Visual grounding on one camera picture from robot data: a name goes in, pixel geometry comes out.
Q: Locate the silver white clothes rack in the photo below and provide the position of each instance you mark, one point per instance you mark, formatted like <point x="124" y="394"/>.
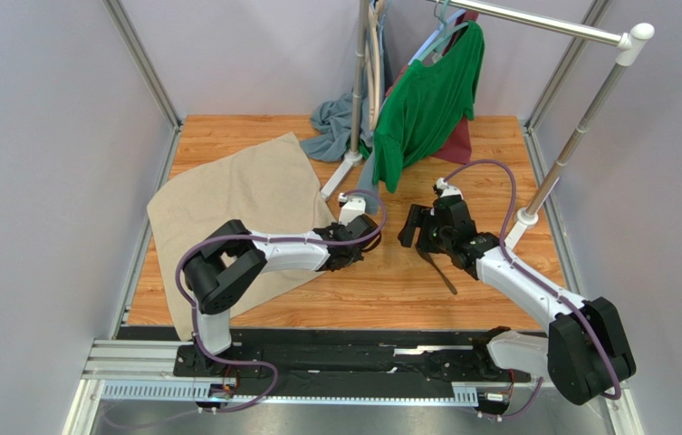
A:
<point x="629" y="44"/>

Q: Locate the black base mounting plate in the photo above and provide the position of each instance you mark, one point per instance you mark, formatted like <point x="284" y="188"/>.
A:
<point x="349" y="363"/>

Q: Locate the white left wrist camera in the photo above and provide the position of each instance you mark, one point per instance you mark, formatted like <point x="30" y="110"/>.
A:
<point x="352" y="206"/>

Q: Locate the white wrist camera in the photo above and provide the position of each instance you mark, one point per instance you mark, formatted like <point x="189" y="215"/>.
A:
<point x="444" y="189"/>
<point x="352" y="206"/>

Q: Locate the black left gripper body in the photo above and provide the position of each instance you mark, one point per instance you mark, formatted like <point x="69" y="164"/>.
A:
<point x="353" y="258"/>

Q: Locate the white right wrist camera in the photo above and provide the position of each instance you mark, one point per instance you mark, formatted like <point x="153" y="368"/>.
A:
<point x="444" y="189"/>

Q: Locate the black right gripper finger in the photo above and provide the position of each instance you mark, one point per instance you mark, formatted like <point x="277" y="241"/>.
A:
<point x="426" y="224"/>
<point x="412" y="223"/>

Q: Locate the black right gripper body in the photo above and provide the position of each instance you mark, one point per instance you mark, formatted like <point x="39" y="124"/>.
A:
<point x="412" y="226"/>

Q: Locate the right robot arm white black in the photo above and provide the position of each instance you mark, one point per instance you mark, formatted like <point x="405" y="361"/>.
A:
<point x="585" y="352"/>

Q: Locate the blue-grey garment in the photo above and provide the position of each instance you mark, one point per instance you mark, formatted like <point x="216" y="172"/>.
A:
<point x="333" y="121"/>

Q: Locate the maroon garment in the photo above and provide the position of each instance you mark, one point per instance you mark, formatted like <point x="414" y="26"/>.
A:
<point x="458" y="148"/>

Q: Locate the beige wooden clothes hanger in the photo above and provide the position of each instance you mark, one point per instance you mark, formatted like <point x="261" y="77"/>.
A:
<point x="374" y="58"/>

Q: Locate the dark wooden fork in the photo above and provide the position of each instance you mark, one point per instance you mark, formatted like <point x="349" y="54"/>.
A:
<point x="429" y="259"/>

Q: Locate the green t-shirt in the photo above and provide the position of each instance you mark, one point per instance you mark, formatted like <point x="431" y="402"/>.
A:
<point x="425" y="106"/>

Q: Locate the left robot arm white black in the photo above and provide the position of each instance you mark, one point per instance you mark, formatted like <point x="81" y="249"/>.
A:
<point x="216" y="273"/>

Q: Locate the beige linen napkin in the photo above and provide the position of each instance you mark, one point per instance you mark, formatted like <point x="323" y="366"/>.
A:
<point x="271" y="187"/>

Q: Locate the teal clothes hanger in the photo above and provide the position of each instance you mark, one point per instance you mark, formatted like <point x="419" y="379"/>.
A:
<point x="439" y="39"/>

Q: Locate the aluminium frame rail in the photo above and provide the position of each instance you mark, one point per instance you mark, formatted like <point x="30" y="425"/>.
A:
<point x="127" y="387"/>

